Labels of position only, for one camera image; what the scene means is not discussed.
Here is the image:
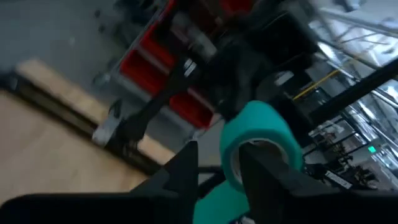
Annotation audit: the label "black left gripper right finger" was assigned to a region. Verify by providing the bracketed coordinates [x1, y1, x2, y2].
[238, 143, 338, 200]

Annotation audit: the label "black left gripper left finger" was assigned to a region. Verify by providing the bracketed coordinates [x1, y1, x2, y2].
[130, 140, 199, 194]

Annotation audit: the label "teal elastic bandage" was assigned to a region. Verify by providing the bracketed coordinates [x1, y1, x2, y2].
[192, 100, 304, 224]

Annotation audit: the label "yellow pole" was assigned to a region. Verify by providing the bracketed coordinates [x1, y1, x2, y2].
[292, 68, 341, 101]

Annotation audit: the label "red storage bins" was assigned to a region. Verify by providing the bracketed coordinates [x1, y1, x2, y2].
[119, 0, 256, 130]

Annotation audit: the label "grey metal bracket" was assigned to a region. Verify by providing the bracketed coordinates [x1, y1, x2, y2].
[92, 102, 124, 147]

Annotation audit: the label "black frame post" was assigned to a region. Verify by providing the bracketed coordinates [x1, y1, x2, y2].
[307, 63, 398, 125]

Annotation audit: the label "black aluminium table frame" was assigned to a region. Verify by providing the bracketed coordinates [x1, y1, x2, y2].
[0, 71, 175, 178]

